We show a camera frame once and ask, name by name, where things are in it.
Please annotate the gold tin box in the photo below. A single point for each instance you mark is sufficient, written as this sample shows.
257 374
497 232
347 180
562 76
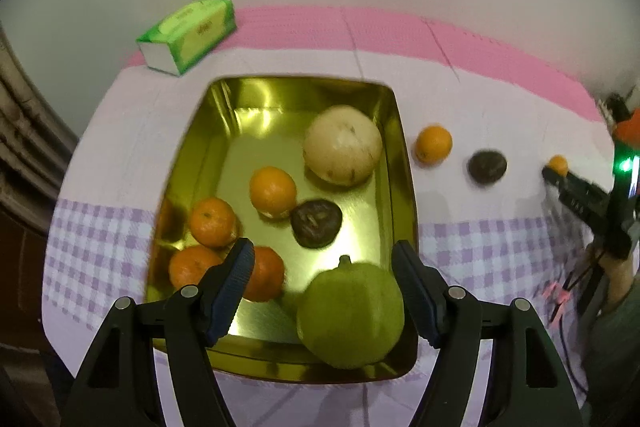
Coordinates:
240 127

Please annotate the small orange mandarin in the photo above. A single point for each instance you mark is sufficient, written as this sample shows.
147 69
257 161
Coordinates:
558 165
265 274
212 222
192 267
272 191
434 145

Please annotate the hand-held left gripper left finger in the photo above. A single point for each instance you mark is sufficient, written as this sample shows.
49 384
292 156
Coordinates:
235 292

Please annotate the pink tag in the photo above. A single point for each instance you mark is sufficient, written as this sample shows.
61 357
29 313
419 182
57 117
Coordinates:
556 297

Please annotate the person's right hand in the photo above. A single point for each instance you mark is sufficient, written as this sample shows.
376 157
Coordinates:
616 277

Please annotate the brown wooden furniture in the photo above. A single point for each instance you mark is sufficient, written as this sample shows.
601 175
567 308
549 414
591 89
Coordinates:
30 132

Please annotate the green tissue pack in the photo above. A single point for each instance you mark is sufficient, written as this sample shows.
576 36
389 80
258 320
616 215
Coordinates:
192 32

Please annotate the green guava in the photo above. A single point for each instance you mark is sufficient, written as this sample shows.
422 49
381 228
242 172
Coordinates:
350 312

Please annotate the person's right forearm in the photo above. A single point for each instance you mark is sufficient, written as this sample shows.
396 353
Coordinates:
617 357

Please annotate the pink purple checked cloth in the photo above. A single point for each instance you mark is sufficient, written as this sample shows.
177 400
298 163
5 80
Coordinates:
475 237

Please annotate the orange plastic bag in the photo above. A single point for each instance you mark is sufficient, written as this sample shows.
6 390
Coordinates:
631 127

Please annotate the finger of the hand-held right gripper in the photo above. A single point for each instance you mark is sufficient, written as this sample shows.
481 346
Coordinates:
585 187
565 197

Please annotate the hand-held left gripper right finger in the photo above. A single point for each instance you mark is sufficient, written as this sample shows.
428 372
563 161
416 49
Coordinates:
417 297

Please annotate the large yellow pear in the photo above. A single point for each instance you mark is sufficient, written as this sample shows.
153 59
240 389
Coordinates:
342 144

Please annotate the dark brown mangosteen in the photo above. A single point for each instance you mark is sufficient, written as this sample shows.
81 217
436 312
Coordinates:
486 166
316 224

